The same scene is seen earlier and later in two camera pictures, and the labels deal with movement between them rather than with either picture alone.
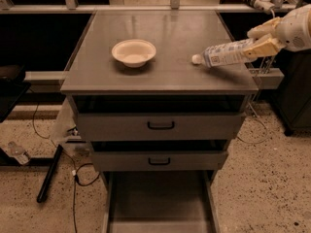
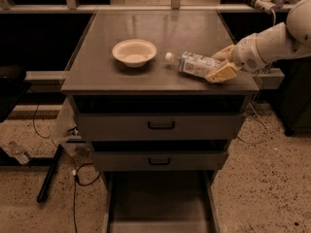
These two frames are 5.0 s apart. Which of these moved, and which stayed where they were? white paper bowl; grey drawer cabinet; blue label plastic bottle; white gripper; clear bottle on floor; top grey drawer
Moved: white gripper; blue label plastic bottle
Stayed: white paper bowl; clear bottle on floor; grey drawer cabinet; top grey drawer
